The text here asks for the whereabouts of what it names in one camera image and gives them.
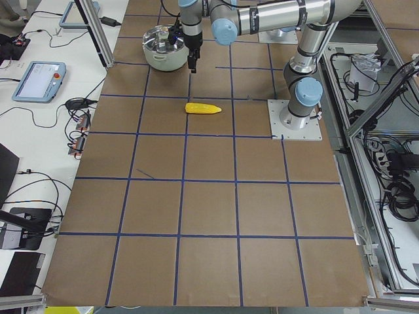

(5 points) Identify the pale green cooking pot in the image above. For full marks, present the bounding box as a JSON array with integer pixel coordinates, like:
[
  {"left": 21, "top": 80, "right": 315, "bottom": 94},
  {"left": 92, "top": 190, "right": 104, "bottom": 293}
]
[{"left": 143, "top": 46, "right": 189, "bottom": 71}]

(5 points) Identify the far blue teach pendant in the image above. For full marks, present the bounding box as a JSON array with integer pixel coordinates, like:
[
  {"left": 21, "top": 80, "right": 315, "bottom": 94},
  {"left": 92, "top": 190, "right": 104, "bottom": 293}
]
[{"left": 59, "top": 1, "right": 86, "bottom": 29}]

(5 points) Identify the black power adapter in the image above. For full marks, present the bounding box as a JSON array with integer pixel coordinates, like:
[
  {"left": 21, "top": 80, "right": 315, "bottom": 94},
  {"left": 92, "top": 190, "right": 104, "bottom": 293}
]
[{"left": 100, "top": 16, "right": 121, "bottom": 27}]

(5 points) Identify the glass pot lid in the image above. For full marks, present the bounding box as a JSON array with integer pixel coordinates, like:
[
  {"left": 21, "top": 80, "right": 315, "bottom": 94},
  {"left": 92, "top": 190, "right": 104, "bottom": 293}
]
[{"left": 143, "top": 24, "right": 185, "bottom": 54}]

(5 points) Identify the aluminium frame post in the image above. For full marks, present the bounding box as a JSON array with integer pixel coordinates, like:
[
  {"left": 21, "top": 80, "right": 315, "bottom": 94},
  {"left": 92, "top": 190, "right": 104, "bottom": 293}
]
[{"left": 75, "top": 0, "right": 115, "bottom": 69}]

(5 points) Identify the near blue teach pendant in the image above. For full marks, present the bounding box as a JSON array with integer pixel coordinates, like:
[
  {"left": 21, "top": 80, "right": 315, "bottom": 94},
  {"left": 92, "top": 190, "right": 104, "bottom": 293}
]
[{"left": 12, "top": 61, "right": 67, "bottom": 103}]

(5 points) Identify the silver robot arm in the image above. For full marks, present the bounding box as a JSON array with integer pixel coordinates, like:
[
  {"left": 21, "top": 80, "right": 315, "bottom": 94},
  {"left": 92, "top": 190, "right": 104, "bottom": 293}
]
[{"left": 176, "top": 0, "right": 360, "bottom": 130}]

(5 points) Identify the yellow corn cob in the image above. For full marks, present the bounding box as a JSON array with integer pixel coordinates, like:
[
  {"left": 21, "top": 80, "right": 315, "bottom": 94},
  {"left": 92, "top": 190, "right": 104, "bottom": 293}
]
[{"left": 185, "top": 102, "right": 222, "bottom": 114}]

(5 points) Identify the black laptop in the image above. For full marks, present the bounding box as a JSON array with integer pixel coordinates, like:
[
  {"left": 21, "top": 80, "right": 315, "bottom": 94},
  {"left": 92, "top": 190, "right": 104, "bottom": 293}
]
[{"left": 0, "top": 144, "right": 20, "bottom": 207}]

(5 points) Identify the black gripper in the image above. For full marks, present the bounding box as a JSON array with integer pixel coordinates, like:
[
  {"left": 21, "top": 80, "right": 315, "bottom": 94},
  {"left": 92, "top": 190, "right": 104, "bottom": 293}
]
[{"left": 183, "top": 32, "right": 203, "bottom": 73}]

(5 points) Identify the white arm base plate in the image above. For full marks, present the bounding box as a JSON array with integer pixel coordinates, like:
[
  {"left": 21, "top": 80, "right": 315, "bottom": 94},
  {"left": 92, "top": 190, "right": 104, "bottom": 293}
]
[{"left": 267, "top": 99, "right": 323, "bottom": 141}]

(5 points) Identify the blue teach pendant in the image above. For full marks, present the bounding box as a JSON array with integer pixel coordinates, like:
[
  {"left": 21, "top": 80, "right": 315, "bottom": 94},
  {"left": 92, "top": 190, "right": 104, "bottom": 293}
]
[
  {"left": 59, "top": 1, "right": 86, "bottom": 29},
  {"left": 12, "top": 61, "right": 67, "bottom": 103}
]

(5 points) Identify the black cable bundle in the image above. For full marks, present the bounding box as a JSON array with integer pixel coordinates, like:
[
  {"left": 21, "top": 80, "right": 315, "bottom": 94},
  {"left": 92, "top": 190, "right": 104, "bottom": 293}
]
[{"left": 382, "top": 176, "right": 419, "bottom": 223}]

